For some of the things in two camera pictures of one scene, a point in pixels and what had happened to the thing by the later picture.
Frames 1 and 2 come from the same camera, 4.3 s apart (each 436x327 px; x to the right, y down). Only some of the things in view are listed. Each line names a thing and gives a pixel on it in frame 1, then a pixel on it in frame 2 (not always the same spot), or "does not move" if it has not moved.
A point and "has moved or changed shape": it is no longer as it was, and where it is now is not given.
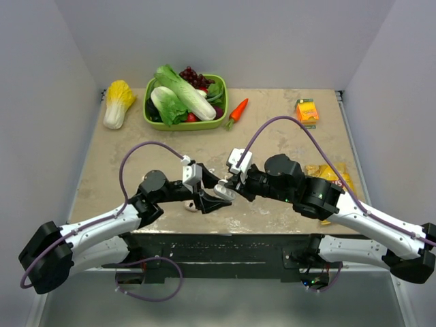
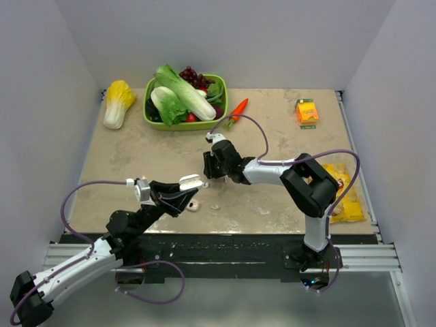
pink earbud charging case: [189, 205] does not move
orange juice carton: [307, 112] does not move
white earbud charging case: [222, 191] has moved or changed shape
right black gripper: [244, 189] to [209, 169]
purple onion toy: [219, 112] does not move
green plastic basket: [193, 125] does not move
